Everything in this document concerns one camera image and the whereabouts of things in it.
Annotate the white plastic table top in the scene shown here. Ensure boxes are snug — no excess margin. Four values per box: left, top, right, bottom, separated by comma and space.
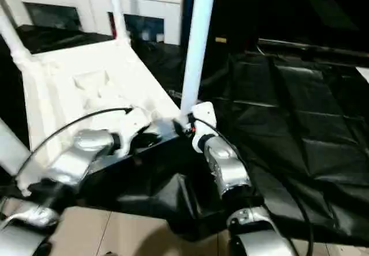
14, 37, 194, 196

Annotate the black plastic mat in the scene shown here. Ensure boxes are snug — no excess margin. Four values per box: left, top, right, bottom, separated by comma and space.
0, 25, 369, 245

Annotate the white cabinet with glass doors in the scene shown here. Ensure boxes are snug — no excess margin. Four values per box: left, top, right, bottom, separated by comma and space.
0, 0, 186, 44

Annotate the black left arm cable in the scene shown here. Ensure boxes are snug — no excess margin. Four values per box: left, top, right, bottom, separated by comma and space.
12, 107, 134, 187

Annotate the black bar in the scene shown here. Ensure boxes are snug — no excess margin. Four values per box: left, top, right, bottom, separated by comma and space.
257, 38, 369, 59

